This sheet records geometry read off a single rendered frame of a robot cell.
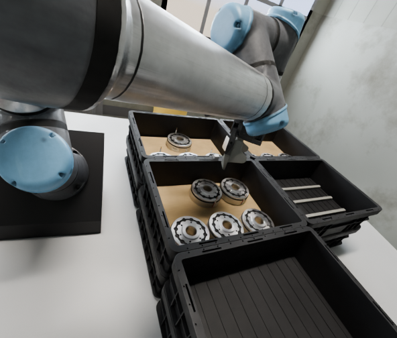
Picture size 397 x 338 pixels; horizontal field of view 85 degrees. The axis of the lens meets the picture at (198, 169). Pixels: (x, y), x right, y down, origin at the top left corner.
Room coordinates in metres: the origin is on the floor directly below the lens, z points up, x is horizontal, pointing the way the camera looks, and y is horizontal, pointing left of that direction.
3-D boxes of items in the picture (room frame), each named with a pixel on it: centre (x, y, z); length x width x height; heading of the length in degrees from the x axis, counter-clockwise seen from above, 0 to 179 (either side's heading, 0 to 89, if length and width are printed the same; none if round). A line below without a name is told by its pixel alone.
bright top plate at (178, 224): (0.36, -0.03, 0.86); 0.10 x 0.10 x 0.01
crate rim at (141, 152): (0.73, 0.08, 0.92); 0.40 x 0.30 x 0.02; 124
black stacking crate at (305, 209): (0.70, -0.42, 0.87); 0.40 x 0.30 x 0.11; 124
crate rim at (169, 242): (0.48, -0.09, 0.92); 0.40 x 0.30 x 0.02; 124
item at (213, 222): (0.42, -0.13, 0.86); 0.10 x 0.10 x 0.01
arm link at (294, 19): (0.54, -0.06, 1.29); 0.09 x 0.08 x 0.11; 137
